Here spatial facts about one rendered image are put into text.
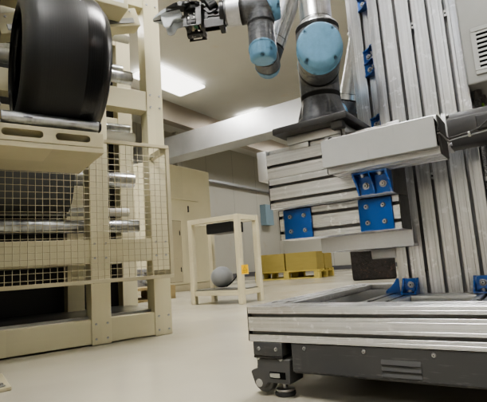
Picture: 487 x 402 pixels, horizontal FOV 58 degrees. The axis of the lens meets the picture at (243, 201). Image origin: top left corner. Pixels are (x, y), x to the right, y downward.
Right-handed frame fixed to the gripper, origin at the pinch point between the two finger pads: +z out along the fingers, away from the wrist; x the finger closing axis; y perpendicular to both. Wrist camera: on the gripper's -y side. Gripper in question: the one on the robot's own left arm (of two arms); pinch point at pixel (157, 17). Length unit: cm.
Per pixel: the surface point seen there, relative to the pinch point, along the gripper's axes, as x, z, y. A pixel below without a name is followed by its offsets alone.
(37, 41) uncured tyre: 12.7, 47.1, -8.4
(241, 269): 283, 25, 39
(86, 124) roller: 36, 41, 12
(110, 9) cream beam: 70, 50, -67
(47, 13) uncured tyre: 12.5, 44.0, -19.1
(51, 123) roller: 28, 50, 14
